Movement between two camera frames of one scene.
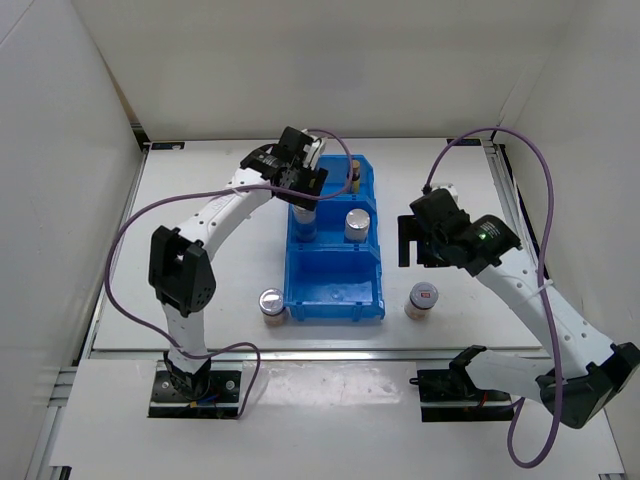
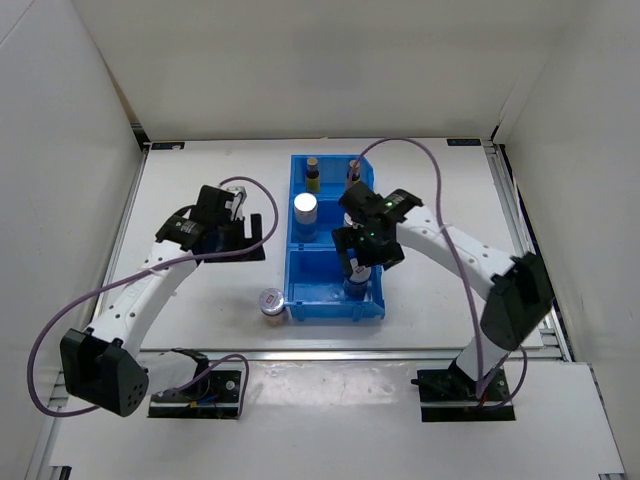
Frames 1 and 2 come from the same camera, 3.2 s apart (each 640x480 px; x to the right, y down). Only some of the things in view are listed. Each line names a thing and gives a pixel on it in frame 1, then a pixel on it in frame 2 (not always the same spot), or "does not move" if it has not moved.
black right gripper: (409, 230) to (344, 241)
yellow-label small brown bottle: (356, 173) does not move
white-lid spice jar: (271, 305) does not move
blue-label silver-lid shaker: (305, 224) does not move
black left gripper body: (302, 178) to (231, 234)
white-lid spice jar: (422, 297) to (355, 286)
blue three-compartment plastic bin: (338, 277) does not move
